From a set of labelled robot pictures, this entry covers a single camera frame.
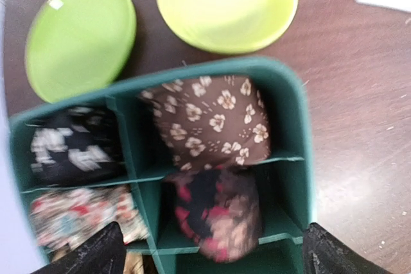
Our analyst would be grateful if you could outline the lime green bowl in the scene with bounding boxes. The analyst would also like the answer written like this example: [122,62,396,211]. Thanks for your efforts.
[156,0,299,55]

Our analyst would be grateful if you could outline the rolled tie in tray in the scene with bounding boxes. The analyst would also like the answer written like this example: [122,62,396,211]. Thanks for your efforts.
[139,75,272,171]

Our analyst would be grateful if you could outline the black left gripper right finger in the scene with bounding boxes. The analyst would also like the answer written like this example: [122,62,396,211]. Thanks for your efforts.
[303,223,391,274]

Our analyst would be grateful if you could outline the lime green plate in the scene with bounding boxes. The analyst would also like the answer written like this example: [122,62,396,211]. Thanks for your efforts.
[24,0,137,103]

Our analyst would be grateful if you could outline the green compartment tray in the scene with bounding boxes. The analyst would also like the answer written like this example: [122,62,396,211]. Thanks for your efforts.
[9,58,315,273]

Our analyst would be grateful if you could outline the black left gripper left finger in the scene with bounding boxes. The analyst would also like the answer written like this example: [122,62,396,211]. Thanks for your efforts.
[36,222,127,274]

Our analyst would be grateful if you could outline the dark red patterned tie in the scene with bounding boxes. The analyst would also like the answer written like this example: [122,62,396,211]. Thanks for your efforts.
[167,167,263,262]

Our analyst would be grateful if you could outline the white patterned rolled tie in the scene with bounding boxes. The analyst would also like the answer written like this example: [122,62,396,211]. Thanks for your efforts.
[29,106,126,187]

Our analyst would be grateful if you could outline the cream floral rolled tie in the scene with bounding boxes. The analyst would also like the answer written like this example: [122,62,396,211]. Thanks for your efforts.
[30,185,149,251]

